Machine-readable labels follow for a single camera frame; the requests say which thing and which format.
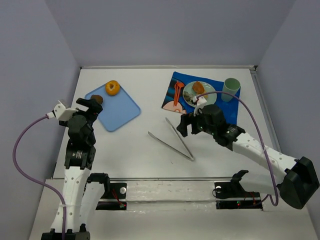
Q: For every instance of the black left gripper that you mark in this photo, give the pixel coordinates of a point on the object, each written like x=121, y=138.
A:
x=92, y=107

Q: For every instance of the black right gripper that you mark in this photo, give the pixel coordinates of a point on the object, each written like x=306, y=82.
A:
x=189, y=122

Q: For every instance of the brown oval bread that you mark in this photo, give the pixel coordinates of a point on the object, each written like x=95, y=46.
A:
x=198, y=88

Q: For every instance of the silver metal tongs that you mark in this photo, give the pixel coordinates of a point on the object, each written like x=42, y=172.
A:
x=172, y=140

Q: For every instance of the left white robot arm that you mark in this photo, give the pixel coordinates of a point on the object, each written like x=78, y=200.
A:
x=82, y=189

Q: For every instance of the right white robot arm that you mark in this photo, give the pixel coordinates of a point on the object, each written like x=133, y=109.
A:
x=296, y=179

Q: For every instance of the dark brown small bread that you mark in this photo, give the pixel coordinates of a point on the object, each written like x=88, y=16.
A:
x=99, y=99

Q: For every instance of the orange round bread roll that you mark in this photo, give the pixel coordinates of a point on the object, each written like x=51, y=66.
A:
x=112, y=88

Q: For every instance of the blue patterned placemat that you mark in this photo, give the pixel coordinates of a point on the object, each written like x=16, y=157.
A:
x=180, y=92

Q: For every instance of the blue plastic tray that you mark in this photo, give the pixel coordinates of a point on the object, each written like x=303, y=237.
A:
x=117, y=111

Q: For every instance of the orange plastic fork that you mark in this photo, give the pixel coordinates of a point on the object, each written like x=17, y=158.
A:
x=177, y=89

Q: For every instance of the light green cup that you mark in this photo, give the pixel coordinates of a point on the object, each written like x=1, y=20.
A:
x=230, y=87

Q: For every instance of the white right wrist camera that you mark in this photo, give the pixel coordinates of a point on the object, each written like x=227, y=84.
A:
x=199, y=102

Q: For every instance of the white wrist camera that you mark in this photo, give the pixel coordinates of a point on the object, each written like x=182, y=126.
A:
x=61, y=111
x=199, y=102

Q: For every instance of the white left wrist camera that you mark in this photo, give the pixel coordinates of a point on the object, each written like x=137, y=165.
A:
x=61, y=111

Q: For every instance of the metal base rail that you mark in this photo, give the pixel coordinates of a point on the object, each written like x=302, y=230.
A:
x=223, y=194

